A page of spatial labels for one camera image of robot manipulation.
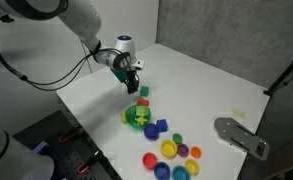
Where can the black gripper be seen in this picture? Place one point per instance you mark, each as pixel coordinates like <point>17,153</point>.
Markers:
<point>131,80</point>

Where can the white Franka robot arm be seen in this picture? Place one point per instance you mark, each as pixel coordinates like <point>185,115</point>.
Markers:
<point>79,20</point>

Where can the light green toy block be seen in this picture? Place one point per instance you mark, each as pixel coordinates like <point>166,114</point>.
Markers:
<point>141,110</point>

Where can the yellow toy block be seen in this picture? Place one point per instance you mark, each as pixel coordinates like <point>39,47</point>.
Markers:
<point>123,117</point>

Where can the green bowl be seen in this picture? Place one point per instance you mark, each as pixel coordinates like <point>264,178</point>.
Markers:
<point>132,120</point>

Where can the blue block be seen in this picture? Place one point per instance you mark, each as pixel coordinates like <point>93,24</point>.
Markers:
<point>162,125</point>

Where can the green toy cube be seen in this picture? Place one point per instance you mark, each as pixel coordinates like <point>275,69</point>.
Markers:
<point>144,90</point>

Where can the orange toy piece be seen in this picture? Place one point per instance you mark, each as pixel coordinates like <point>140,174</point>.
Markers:
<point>142,101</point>

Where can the small yellow toy piece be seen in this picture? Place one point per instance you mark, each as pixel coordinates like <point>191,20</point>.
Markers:
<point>141,120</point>

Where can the small green plastic cup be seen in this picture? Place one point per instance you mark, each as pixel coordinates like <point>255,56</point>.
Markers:
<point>177,138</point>

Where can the large yellow plastic cup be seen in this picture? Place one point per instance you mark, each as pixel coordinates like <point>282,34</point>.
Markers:
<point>168,148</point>

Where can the red plastic cup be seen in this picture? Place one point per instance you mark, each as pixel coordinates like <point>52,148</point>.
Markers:
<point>149,160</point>

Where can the black red-tipped clamp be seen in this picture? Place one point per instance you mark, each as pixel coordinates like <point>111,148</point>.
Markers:
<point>71,133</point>
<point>91,161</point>

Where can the small purple plastic cup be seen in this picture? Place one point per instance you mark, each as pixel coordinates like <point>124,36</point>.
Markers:
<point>183,150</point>

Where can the dark blue plastic cup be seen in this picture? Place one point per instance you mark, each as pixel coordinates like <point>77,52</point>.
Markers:
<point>162,170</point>

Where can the small orange plastic cup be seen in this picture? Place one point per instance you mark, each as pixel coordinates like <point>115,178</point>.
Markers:
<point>195,152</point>

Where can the black perforated breadboard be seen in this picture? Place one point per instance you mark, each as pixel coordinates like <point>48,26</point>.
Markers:
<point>52,133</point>

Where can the teal blue plastic cup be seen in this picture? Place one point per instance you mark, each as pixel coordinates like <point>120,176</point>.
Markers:
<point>180,173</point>

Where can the small yellow plastic cup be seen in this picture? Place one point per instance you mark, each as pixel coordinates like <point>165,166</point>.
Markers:
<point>192,166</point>

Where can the pale yellow tape piece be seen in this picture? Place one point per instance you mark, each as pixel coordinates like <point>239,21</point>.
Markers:
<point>238,113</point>

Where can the grey metal mounting plate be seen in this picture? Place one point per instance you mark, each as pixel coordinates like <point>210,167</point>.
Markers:
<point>241,137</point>

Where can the black tripod pole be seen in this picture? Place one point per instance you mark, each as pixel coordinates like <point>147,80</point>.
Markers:
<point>286,73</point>

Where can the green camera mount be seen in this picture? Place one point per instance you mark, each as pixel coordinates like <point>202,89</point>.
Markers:
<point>120,74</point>

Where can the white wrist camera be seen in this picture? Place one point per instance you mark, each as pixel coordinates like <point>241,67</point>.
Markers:
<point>139,64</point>

